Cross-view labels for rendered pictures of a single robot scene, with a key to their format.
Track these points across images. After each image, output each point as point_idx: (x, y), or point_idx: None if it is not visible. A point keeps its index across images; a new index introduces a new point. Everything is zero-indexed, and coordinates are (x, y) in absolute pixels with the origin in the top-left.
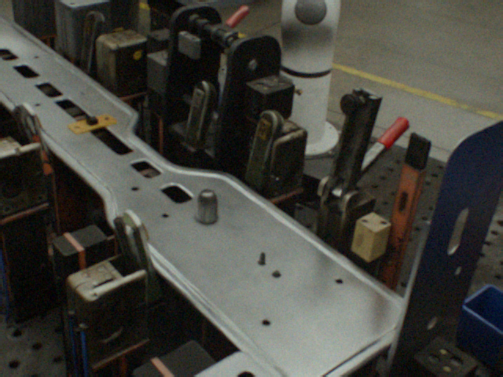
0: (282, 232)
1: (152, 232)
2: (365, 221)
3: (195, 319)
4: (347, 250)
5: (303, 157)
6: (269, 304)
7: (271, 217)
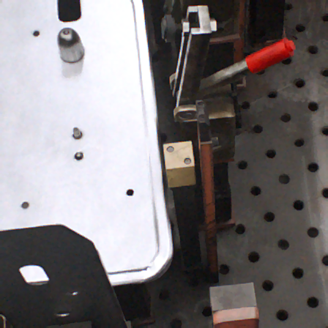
0: (129, 105)
1: (9, 51)
2: (171, 149)
3: None
4: (195, 151)
5: (233, 9)
6: (44, 187)
7: (135, 80)
